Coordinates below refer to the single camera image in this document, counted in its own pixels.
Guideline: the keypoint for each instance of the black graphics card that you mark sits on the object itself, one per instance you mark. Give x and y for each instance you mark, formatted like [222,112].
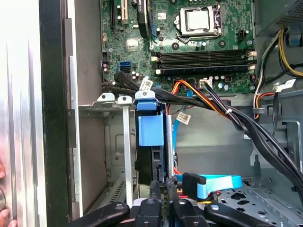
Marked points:
[142,19]

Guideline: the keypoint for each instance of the metal disk bay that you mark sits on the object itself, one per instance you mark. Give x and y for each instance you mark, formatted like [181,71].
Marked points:
[127,142]

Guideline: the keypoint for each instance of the silver CPU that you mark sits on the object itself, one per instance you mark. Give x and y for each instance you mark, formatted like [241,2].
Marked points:
[198,20]

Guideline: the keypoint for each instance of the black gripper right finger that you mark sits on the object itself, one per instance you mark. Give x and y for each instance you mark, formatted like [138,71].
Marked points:
[184,212]

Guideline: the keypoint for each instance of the metal optical drive cage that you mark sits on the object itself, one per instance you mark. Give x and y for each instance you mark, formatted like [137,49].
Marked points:
[267,99]

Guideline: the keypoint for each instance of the black RAM slot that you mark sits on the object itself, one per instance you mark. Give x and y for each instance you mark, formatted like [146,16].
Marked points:
[203,64]
[203,53]
[203,58]

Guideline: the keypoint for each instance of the metal socket cover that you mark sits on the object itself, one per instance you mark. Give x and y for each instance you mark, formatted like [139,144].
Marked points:
[183,21]

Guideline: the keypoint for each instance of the green motherboard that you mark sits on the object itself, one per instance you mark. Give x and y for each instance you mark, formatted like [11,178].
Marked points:
[165,37]

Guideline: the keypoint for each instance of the black PC case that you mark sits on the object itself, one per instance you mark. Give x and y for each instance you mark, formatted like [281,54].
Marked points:
[54,94]

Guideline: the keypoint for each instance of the person's hand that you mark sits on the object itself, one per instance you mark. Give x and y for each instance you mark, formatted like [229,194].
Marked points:
[6,218]

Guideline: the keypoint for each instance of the hard disk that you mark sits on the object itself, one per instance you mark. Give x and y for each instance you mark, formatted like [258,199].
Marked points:
[150,127]

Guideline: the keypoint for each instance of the grey power supply unit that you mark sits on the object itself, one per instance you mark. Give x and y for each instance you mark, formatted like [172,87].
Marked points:
[272,14]

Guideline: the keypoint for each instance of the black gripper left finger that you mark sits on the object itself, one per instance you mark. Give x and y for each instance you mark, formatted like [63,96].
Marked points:
[149,215]

